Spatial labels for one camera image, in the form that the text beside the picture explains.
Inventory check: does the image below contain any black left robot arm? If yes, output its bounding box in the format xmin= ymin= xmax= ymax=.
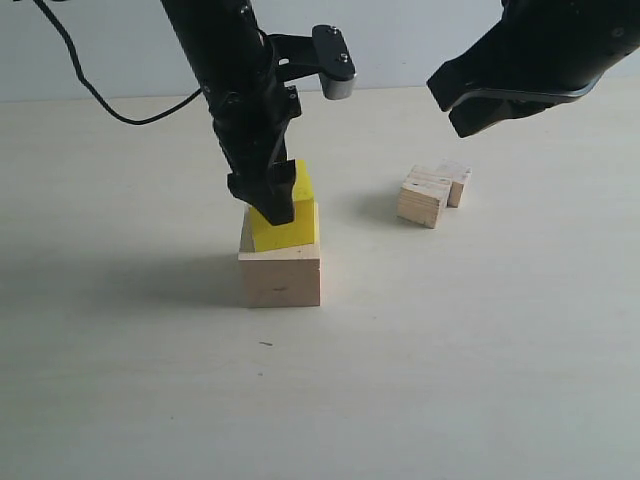
xmin=163 ymin=1 xmax=301 ymax=226

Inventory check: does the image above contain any small wooden cube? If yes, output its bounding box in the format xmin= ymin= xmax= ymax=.
xmin=436 ymin=160 xmax=472 ymax=208

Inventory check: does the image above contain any medium grained wooden cube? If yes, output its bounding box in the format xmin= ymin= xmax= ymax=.
xmin=397 ymin=165 xmax=452 ymax=229

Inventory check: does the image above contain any yellow cube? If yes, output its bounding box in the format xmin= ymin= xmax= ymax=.
xmin=248 ymin=158 xmax=321 ymax=254

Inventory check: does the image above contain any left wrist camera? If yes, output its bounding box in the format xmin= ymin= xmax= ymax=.
xmin=267 ymin=24 xmax=357 ymax=101

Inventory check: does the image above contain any black left camera cable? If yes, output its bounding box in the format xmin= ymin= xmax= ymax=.
xmin=29 ymin=0 xmax=209 ymax=127

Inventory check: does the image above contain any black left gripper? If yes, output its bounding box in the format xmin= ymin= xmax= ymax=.
xmin=202 ymin=39 xmax=300 ymax=226

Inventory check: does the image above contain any large light wooden cube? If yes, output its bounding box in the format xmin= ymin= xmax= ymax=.
xmin=237 ymin=208 xmax=321 ymax=308

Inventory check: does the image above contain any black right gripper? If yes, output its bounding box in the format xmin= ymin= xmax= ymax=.
xmin=426 ymin=1 xmax=639 ymax=138

